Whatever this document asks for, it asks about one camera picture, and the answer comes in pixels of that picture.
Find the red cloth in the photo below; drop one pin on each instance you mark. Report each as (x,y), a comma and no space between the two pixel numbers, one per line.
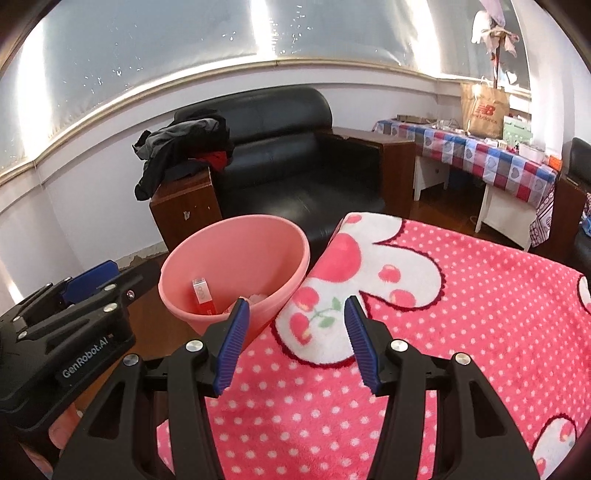
(214,159)

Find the white container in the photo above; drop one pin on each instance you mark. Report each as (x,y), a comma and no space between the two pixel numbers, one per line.
(531,153)

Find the pink plastic bucket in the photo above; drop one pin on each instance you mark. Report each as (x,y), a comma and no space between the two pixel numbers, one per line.
(231,258)

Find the heart print cloth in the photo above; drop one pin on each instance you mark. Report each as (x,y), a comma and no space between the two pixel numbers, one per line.
(541,219)

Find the dark jacket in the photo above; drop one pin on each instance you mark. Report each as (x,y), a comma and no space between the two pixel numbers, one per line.
(175,143)

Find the flat cardboard box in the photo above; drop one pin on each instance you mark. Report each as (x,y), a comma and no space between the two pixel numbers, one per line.
(411,117)

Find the green box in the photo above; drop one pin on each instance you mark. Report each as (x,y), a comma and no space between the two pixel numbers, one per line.
(518,131)

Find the checkered tablecloth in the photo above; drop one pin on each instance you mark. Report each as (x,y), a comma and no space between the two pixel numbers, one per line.
(475,157)

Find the white table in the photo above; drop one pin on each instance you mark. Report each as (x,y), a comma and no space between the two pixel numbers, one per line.
(503,212)

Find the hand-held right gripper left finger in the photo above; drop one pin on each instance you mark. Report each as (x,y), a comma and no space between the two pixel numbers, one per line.
(233,341)

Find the wooden side table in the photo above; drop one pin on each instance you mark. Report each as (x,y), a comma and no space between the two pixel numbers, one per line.
(568,212)
(388,170)
(184,207)

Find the red and white small packet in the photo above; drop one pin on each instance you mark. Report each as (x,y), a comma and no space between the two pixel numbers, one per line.
(204,297)

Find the black leather sofa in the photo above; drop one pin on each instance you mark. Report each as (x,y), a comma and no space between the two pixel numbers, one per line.
(295,161)

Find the black leather armchair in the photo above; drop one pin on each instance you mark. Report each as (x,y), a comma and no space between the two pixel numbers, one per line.
(581,157)

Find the pole with hanging cloths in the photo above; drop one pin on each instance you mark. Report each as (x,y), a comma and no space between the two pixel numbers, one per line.
(496,32)

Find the person's left hand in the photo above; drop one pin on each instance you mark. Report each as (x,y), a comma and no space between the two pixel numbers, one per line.
(64,429)

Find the pink polka dot blanket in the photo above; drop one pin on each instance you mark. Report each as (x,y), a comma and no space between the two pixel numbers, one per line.
(485,300)

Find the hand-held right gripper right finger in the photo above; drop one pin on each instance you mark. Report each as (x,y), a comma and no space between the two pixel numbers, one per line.
(360,341)

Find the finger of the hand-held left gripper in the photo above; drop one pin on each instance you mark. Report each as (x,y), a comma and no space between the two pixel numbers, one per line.
(106,300)
(90,279)

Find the frosted window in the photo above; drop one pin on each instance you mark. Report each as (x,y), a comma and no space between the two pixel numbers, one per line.
(207,41)

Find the brown paper bag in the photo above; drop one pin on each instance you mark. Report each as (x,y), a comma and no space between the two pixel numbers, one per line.
(485,110)

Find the orange box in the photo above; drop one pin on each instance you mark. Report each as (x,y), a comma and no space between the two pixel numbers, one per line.
(554,163)

